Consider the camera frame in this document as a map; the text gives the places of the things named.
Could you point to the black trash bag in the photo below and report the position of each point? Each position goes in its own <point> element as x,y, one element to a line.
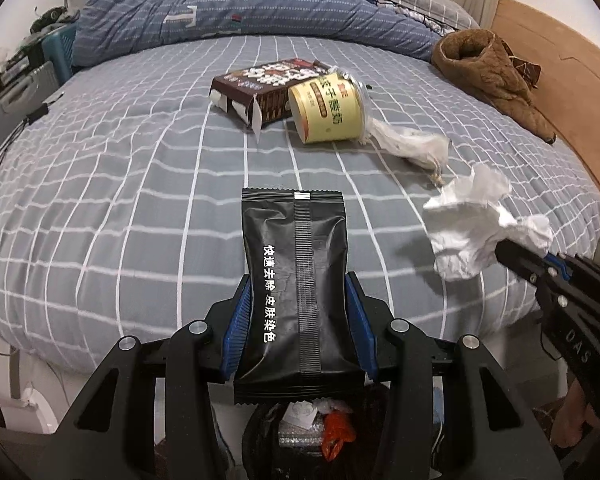
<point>265,440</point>

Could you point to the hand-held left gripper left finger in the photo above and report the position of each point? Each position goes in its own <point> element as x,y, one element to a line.
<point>237,330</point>

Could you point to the red plastic bag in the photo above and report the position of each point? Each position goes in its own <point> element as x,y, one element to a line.
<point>337,435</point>

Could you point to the blue plastic stool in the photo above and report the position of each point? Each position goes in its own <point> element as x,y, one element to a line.
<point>60,50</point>

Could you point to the yellow yogurt cup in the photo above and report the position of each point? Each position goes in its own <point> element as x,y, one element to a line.
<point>325,110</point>

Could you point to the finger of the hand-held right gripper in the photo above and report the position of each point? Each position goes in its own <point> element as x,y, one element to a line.
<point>590,272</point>
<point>522,260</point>

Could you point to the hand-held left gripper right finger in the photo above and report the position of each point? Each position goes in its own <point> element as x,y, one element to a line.
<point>357,320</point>

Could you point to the clear bubble wrap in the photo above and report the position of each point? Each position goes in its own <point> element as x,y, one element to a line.
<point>297,437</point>

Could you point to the wooden headboard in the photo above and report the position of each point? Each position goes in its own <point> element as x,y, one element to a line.
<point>570,85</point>

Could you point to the blue striped quilt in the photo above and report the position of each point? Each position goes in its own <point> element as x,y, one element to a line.
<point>230,15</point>

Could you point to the grey checked bed sheet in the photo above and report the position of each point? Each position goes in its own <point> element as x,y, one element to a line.
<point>130,210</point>

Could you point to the brown fleece garment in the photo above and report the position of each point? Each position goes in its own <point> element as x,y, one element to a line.
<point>485,70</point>

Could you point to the dark brown printed carton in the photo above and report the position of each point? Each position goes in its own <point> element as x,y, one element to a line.
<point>265,85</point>

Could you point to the grey suitcase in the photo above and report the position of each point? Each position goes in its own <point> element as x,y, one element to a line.
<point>25,90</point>

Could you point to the brown patterned garment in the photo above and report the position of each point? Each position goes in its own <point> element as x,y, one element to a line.
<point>527,72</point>

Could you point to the person's right hand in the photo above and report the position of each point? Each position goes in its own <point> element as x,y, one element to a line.
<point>575,415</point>

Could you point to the white cardboard box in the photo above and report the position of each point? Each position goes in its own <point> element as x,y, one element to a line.
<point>300,412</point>

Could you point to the clear plastic bag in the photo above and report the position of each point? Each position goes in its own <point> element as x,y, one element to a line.
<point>410,142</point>

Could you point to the black sachet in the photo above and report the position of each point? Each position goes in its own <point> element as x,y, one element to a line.
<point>300,270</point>

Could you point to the white tissue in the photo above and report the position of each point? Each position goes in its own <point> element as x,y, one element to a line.
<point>470,225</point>

